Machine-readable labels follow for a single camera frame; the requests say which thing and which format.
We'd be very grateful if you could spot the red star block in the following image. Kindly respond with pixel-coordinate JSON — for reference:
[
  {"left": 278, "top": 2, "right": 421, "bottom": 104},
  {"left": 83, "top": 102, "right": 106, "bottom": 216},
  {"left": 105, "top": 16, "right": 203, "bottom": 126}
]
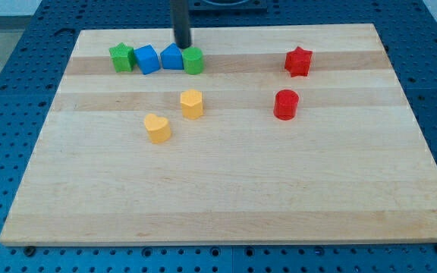
[{"left": 285, "top": 46, "right": 313, "bottom": 77}]

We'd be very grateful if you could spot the green star block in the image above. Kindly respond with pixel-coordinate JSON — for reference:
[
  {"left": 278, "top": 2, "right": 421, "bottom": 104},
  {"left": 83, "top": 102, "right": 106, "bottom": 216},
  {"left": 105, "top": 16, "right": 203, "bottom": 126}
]
[{"left": 109, "top": 42, "right": 136, "bottom": 73}]

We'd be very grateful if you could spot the yellow hexagon block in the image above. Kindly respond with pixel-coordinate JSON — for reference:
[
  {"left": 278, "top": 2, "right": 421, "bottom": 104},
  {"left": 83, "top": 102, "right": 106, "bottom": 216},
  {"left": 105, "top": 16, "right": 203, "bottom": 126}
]
[{"left": 180, "top": 89, "right": 203, "bottom": 120}]

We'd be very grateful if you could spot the light wooden board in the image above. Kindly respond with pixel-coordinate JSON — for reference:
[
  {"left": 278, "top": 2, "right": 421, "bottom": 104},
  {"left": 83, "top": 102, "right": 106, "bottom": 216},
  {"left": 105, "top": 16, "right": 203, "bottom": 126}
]
[{"left": 0, "top": 24, "right": 437, "bottom": 246}]

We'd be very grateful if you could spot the yellow heart block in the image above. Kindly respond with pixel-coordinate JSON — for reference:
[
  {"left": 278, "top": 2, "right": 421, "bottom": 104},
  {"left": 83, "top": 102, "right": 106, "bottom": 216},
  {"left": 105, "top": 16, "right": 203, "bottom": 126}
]
[{"left": 143, "top": 113, "right": 171, "bottom": 144}]

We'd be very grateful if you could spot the red cylinder block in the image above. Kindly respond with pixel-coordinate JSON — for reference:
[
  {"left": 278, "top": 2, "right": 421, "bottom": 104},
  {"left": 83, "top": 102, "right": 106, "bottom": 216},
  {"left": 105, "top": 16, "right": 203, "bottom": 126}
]
[{"left": 273, "top": 89, "right": 300, "bottom": 121}]

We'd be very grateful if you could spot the green cylinder block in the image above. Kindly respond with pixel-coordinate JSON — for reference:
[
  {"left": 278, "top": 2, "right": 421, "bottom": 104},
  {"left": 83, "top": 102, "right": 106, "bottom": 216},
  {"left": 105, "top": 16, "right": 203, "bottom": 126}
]
[{"left": 182, "top": 47, "right": 204, "bottom": 75}]

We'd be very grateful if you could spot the blue triangular block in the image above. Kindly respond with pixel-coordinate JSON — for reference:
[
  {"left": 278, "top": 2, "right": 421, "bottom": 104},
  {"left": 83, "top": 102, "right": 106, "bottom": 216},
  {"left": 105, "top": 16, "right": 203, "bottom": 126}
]
[{"left": 160, "top": 43, "right": 184, "bottom": 70}]

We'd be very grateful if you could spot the blue cube block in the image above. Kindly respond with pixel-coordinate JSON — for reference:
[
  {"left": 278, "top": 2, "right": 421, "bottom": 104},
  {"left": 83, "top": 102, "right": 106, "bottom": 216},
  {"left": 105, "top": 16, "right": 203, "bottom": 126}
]
[{"left": 134, "top": 45, "right": 161, "bottom": 74}]

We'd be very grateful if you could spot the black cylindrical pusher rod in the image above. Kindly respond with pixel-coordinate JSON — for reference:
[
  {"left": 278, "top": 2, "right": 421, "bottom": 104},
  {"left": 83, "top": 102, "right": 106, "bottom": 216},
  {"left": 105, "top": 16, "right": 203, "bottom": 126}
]
[{"left": 170, "top": 0, "right": 192, "bottom": 49}]

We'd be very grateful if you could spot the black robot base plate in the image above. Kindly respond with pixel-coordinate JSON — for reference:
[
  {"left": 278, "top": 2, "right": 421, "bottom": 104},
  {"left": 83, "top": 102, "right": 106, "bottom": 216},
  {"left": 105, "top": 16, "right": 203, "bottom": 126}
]
[{"left": 187, "top": 0, "right": 268, "bottom": 12}]

